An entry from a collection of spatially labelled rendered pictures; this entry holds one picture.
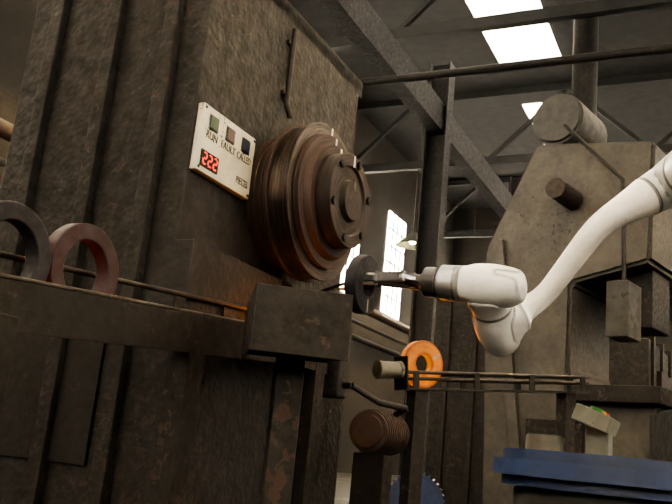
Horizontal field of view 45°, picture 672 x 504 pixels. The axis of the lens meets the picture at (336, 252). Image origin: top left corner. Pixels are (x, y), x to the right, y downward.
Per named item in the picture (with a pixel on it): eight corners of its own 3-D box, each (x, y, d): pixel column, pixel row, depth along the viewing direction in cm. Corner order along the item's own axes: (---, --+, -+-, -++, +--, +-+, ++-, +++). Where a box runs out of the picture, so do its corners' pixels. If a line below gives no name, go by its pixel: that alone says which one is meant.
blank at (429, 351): (410, 396, 266) (416, 396, 263) (392, 353, 265) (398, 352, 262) (443, 375, 275) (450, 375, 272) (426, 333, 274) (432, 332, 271)
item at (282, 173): (257, 259, 221) (276, 98, 232) (331, 295, 262) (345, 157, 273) (278, 259, 218) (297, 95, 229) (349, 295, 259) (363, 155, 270)
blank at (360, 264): (346, 250, 207) (358, 250, 206) (372, 258, 221) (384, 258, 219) (341, 311, 205) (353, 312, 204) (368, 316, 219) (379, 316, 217)
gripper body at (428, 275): (432, 293, 199) (397, 291, 203) (443, 300, 207) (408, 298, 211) (436, 263, 201) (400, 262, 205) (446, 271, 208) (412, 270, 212)
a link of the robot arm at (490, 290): (452, 285, 194) (462, 321, 203) (517, 288, 188) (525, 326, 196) (463, 253, 201) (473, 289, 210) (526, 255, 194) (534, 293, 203)
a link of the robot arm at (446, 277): (464, 305, 204) (442, 304, 207) (468, 270, 206) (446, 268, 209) (454, 298, 196) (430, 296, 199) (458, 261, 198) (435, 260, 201)
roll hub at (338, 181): (310, 234, 227) (320, 139, 233) (351, 259, 251) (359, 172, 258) (328, 233, 224) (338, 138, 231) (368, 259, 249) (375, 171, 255)
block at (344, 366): (305, 395, 252) (313, 318, 258) (316, 397, 259) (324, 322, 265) (336, 397, 247) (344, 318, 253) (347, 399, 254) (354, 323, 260)
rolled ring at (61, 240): (124, 232, 166) (111, 233, 167) (57, 213, 149) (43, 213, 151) (114, 324, 163) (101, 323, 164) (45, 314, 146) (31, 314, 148)
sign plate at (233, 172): (189, 168, 208) (198, 102, 212) (242, 200, 231) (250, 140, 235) (196, 167, 207) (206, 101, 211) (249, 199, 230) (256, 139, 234)
